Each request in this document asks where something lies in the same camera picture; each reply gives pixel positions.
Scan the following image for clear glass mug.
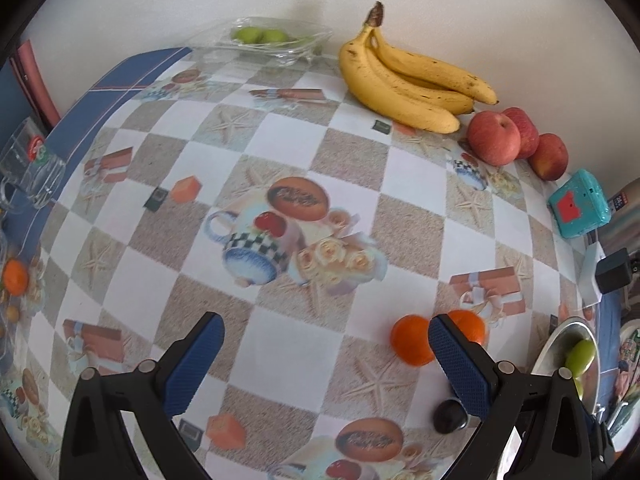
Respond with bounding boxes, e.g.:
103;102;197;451
0;117;67;211

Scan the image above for pink rod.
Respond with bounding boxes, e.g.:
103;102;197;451
10;41;62;128

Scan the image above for clear plastic tray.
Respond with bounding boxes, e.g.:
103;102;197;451
187;17;335;67

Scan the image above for teal box with red label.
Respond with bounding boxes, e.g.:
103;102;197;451
547;170;612;239

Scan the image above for red apple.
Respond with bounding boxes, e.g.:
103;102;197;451
501;107;540;160
528;133;569;181
467;111;522;167

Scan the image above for round metal plate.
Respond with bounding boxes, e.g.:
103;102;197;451
530;316;601;416

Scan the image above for dark plum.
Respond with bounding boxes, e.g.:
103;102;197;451
432;397;471;435

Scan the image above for printed checkered tablecloth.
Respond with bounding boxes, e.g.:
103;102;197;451
0;46;621;480

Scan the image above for dark blue panel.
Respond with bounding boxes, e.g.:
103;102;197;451
0;60;38;136

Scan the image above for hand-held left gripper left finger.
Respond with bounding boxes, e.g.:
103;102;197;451
59;311;226;480

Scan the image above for silver thermos jug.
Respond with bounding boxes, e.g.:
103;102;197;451
607;177;640;261

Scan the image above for clear plastic fruit container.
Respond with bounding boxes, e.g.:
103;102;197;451
0;220;36;381

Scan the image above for tangerine inside plastic container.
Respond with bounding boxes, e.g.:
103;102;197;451
1;258;29;296

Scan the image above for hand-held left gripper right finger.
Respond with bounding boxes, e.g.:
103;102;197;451
428;313;606;480

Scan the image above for yellow banana bunch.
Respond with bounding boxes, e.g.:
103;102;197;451
339;1;499;134

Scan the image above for black power adapter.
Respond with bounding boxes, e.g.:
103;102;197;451
596;248;635;295

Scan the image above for white charger block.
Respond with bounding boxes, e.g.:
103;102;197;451
579;241;608;306

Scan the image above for large green mango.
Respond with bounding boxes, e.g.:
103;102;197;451
565;338;596;378

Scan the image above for orange tangerine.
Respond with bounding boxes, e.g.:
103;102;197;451
446;309;487;348
390;314;436;367

